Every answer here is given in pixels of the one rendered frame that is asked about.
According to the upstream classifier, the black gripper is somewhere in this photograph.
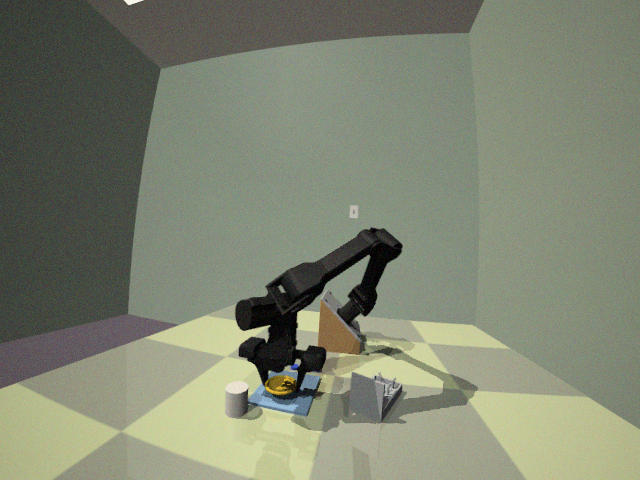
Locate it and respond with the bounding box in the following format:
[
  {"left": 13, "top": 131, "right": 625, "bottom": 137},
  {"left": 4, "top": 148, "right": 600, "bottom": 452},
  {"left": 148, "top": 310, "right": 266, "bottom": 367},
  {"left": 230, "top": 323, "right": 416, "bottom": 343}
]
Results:
[{"left": 239, "top": 322, "right": 327, "bottom": 393}]

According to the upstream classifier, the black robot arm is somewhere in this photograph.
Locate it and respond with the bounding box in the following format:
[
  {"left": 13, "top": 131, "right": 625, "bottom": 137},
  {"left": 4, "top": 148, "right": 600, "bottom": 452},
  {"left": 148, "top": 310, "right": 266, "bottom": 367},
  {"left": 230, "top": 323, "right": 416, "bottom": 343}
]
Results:
[{"left": 235, "top": 227, "right": 403, "bottom": 373}]

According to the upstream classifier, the blue square mat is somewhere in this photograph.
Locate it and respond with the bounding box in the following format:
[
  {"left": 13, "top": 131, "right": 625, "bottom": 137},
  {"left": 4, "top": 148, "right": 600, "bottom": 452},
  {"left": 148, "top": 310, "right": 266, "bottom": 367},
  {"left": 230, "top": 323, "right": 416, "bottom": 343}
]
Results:
[{"left": 248, "top": 370, "right": 320, "bottom": 416}]

